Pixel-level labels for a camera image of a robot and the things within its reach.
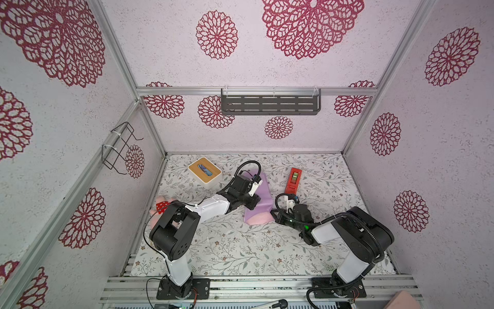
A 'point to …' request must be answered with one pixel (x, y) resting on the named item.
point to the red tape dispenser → (293, 181)
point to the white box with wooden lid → (204, 174)
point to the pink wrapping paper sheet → (261, 214)
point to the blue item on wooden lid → (208, 172)
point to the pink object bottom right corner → (402, 299)
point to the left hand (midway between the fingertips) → (257, 198)
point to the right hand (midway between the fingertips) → (269, 210)
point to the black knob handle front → (282, 304)
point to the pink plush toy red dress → (161, 203)
